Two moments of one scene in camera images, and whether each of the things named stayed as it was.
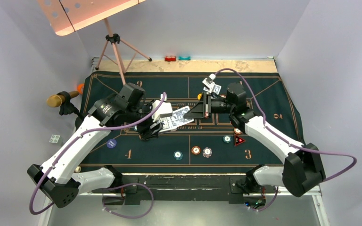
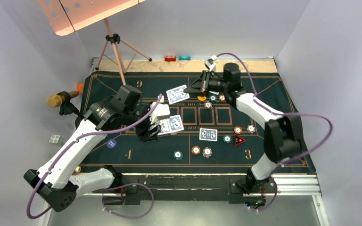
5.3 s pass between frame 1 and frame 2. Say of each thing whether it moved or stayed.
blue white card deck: moved
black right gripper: moved
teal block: stayed
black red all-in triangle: stayed
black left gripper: stayed
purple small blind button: stayed
